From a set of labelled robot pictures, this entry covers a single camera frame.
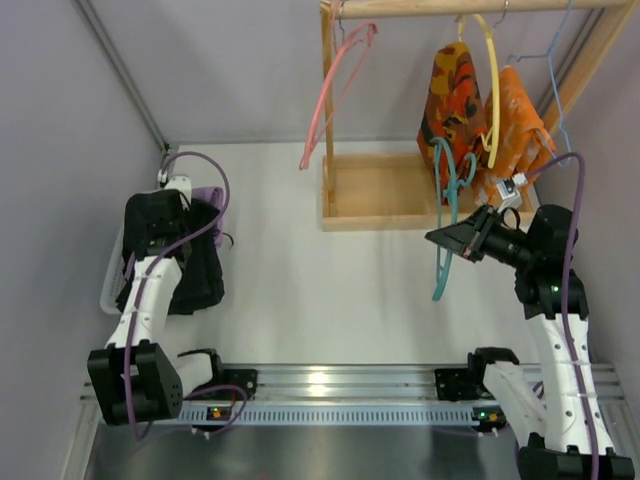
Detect purple trousers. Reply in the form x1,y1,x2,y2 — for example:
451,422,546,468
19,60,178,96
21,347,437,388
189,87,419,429
192,187,225,248

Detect white plastic basket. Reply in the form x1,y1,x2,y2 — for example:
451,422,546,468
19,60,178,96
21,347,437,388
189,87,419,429
99,188,166,316

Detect teal plastic hanger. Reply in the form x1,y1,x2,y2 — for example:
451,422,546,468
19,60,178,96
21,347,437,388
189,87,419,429
430,136,478,303

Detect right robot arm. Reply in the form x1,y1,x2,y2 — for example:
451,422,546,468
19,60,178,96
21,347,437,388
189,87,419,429
425,204,635,479

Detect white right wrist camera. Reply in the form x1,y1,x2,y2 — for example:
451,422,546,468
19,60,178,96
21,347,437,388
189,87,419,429
496,173,528,213

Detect bright orange trousers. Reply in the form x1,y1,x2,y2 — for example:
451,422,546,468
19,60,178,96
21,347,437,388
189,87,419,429
472,66,556,206

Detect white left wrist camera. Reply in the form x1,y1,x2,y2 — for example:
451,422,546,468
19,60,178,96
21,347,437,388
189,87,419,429
157,170,192,196

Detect orange patterned trousers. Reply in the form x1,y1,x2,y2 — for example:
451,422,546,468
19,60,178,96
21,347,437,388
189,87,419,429
417,41,488,190

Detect yellow plastic hanger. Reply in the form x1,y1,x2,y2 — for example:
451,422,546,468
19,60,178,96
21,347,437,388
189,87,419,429
472,13,501,169

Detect pink plastic hanger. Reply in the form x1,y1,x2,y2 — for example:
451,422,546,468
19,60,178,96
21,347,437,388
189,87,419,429
299,21,378,170

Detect blue wire hanger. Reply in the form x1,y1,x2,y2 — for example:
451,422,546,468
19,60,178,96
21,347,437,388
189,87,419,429
507,0,575,152

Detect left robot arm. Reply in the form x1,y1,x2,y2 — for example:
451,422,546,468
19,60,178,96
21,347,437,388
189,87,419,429
87,189,225,426

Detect aluminium mounting rail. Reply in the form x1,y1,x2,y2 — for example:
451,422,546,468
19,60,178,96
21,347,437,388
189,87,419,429
79,363,626,402

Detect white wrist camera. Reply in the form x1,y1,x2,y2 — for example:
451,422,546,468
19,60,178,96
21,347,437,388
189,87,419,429
496,173,528,213
157,170,192,196

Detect wooden clothes rack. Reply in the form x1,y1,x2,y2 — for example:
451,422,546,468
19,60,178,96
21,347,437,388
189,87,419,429
320,1,639,231

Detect grey slotted cable duct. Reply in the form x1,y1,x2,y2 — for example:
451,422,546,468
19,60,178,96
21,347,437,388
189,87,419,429
171,404,504,428

